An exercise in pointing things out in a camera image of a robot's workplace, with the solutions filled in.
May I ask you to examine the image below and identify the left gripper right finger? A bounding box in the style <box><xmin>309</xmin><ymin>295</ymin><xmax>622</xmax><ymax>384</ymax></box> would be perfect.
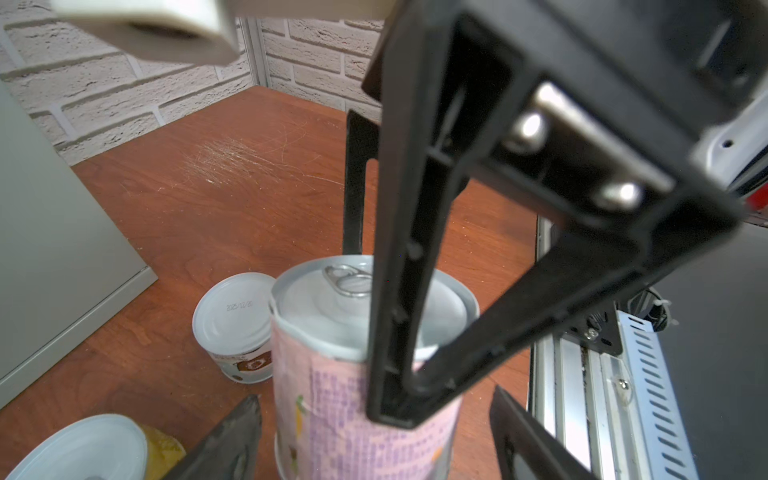
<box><xmin>489</xmin><ymin>386</ymin><xmax>594</xmax><ymax>479</ymax></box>

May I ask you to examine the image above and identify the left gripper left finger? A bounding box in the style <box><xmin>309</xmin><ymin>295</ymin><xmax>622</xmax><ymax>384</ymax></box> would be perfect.
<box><xmin>164</xmin><ymin>395</ymin><xmax>262</xmax><ymax>480</ymax></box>

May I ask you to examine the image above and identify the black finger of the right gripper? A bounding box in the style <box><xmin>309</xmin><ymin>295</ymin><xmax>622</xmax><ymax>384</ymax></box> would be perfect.
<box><xmin>365</xmin><ymin>1</ymin><xmax>744</xmax><ymax>428</ymax></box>
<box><xmin>342</xmin><ymin>110</ymin><xmax>379</xmax><ymax>255</ymax></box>

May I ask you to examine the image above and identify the yellow can with pull tab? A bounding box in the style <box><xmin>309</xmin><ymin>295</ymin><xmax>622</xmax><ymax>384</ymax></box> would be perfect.
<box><xmin>8</xmin><ymin>414</ymin><xmax>186</xmax><ymax>479</ymax></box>

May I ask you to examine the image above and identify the white can with pull tab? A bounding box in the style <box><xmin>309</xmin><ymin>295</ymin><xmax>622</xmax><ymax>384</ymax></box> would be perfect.
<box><xmin>269</xmin><ymin>254</ymin><xmax>461</xmax><ymax>479</ymax></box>

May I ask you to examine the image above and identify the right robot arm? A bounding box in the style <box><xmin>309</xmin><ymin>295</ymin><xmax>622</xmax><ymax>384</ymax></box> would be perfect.
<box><xmin>362</xmin><ymin>1</ymin><xmax>767</xmax><ymax>429</ymax></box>

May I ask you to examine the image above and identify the grey metal cabinet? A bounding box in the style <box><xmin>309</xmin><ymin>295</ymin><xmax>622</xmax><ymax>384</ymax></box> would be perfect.
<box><xmin>1</xmin><ymin>88</ymin><xmax>157</xmax><ymax>405</ymax></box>

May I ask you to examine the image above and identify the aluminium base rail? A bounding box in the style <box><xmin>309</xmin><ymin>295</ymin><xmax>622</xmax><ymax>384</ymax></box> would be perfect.
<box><xmin>527</xmin><ymin>215</ymin><xmax>700</xmax><ymax>480</ymax></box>

